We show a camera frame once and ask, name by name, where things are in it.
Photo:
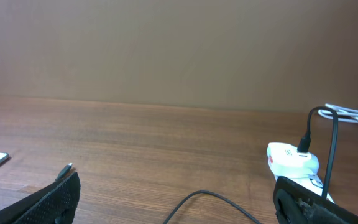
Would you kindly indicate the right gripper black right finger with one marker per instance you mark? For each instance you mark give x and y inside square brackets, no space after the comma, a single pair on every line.
[296,204]

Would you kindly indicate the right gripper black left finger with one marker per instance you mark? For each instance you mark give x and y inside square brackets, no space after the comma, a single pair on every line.
[53,204]

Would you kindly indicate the white charger adapter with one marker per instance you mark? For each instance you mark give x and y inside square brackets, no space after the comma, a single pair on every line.
[285,160]

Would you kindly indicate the white power strip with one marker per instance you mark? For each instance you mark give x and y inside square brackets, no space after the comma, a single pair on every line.
[308,188]

